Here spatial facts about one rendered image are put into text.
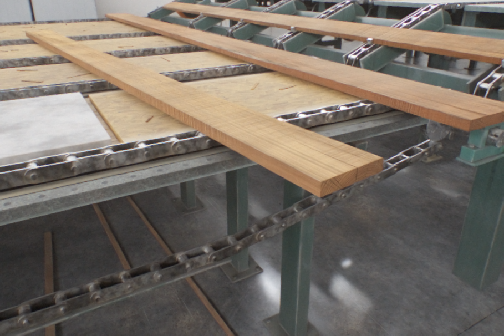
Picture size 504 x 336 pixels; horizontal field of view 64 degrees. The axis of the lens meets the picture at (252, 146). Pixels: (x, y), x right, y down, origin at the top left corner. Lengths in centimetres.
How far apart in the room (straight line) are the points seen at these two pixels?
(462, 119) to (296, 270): 68
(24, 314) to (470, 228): 154
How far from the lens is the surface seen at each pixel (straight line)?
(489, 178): 173
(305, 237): 127
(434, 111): 102
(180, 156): 83
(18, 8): 621
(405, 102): 107
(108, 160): 80
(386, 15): 286
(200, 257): 99
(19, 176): 80
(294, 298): 142
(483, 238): 183
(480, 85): 153
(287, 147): 72
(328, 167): 65
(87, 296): 95
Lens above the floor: 115
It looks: 22 degrees down
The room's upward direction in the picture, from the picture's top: straight up
